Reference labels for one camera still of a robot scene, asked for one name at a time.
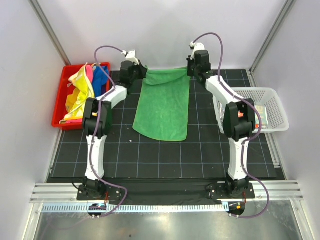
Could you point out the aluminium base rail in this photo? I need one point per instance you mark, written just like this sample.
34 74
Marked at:
275 190

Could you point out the yellow towel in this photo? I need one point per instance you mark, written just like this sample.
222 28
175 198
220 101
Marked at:
80 95

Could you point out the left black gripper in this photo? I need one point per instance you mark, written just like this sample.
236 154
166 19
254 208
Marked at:
143 70

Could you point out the aluminium frame post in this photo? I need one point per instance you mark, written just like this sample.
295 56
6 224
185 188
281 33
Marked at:
281 17
50 31

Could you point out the right aluminium frame post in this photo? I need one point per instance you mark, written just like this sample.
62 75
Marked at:
281 17

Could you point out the red plastic bin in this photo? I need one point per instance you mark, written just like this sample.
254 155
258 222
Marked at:
74 89

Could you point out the black grid mat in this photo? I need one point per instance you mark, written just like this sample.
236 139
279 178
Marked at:
127 154

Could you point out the left aluminium frame post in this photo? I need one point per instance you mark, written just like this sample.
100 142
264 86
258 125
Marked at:
50 31

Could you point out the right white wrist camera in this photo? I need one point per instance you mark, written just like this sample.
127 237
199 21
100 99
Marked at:
196 46

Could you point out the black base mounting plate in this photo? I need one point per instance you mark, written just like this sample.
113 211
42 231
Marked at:
166 191

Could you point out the slotted white cable duct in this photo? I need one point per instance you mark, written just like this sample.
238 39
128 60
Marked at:
98 208

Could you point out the green towel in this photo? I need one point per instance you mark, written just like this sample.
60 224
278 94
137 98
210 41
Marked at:
163 106

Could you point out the white perforated plastic basket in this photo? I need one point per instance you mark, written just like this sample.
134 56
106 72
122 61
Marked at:
275 110

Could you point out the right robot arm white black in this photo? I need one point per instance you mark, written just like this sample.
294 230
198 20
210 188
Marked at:
237 178

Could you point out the rabbit print towel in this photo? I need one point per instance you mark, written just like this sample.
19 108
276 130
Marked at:
262 110

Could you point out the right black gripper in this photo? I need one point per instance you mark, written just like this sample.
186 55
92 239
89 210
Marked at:
190 61

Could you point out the blue towel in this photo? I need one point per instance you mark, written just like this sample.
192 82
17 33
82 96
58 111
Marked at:
100 81

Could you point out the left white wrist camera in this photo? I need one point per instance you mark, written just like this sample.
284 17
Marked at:
131 56

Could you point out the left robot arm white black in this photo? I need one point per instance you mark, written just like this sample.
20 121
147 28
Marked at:
97 121

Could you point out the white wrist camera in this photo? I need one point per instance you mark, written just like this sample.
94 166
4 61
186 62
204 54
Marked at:
196 46
131 56

